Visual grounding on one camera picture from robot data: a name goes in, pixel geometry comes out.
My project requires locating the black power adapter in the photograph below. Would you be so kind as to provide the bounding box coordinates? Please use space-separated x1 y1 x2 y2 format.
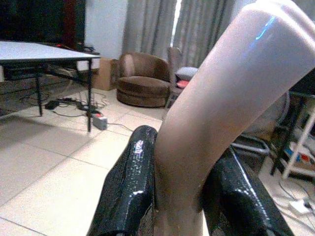
45 100 60 110

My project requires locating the black television screen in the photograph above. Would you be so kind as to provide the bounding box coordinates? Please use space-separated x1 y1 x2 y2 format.
0 0 86 45

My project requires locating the white metal shelf rack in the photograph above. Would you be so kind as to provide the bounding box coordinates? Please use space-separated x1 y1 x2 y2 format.
270 91 315 179

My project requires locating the grey cushion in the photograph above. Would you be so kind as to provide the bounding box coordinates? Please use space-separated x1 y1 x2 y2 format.
175 66 199 81

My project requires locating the grey power strip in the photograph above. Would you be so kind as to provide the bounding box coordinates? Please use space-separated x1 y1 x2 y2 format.
92 115 108 129

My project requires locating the cardboard box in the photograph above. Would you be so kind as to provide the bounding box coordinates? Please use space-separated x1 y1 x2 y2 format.
91 58 119 91

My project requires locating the black floor cable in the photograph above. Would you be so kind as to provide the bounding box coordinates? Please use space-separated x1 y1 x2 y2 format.
107 121 139 131

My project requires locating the brown round armchair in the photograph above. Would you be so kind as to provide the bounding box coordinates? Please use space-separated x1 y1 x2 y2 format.
116 52 177 108

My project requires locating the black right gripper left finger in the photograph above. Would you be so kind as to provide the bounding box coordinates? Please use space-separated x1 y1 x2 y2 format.
88 124 158 236

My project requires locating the grey curtain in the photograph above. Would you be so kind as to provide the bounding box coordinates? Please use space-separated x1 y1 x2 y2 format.
172 0 243 69
121 0 182 59

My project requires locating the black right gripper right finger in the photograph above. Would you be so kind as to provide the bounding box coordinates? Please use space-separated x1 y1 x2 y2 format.
201 147 295 236

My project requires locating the white top folding table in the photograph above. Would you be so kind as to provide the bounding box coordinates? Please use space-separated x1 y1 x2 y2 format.
0 40 101 133

